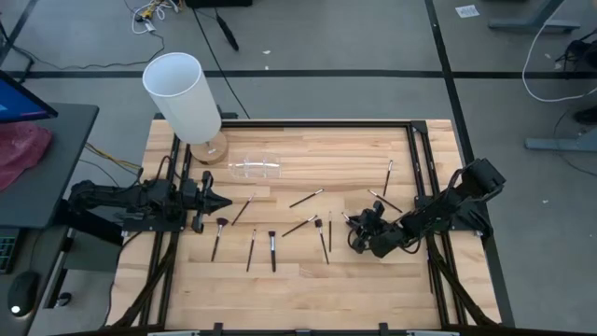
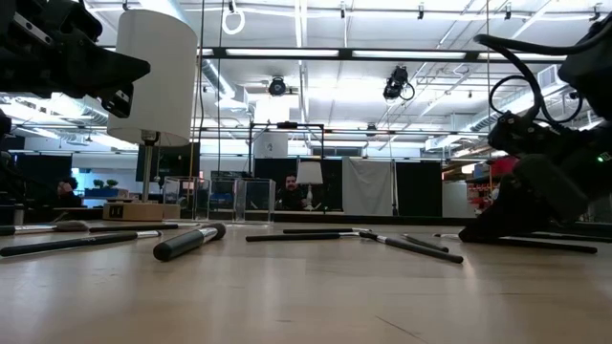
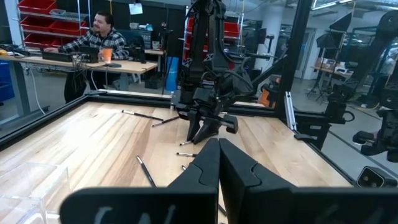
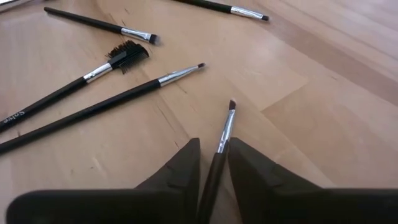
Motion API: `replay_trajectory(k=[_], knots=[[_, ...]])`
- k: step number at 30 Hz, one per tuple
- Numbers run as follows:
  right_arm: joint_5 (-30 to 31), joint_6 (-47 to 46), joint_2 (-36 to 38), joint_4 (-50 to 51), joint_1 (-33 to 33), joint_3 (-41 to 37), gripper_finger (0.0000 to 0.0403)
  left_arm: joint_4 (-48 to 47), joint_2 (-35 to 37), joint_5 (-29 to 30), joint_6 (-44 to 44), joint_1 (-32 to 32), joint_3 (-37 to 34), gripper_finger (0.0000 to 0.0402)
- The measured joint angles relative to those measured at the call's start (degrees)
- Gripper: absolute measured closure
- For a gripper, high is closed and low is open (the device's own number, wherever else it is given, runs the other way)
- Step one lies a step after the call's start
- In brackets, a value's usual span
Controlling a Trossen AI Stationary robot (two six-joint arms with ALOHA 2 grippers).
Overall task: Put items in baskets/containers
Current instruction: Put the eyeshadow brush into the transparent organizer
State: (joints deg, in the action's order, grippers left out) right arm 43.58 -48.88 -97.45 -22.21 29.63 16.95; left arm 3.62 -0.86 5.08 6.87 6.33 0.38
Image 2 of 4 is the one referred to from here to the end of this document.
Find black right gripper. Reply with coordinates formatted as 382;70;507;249
457;110;592;244

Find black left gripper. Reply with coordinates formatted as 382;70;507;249
0;0;151;119

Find fluffy head black makeup brush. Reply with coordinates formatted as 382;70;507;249
0;220;90;236

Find thick black makeup brush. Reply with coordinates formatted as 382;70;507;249
152;222;228;263

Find black storage shelf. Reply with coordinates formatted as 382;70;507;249
466;161;499;215

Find white shade wooden base lamp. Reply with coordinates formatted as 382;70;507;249
102;8;199;223

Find red storage crates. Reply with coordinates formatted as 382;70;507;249
491;156;521;178

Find black partition panel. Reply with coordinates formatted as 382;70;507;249
395;161;444;217
13;153;73;209

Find person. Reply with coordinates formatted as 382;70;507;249
53;177;82;209
275;172;310;212

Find white hanging sheet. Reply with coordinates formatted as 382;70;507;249
341;157;396;217

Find white box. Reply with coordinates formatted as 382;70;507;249
253;132;290;160

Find clear acrylic brush organizer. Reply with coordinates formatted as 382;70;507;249
161;175;277;226

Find small white background lamp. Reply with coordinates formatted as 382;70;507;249
295;161;325;212

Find black overhead beam with lights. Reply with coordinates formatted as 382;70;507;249
98;46;612;64

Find black wall screen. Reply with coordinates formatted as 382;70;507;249
136;141;201;183

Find black aluminium rig frame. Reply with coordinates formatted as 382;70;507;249
0;207;612;240

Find white hanging ring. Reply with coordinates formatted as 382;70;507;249
221;7;247;36

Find black ceiling camera with cable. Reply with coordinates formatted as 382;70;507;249
382;65;416;102

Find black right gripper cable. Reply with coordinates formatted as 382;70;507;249
472;32;612;126

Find black background rig frame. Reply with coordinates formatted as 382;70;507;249
247;121;326;161

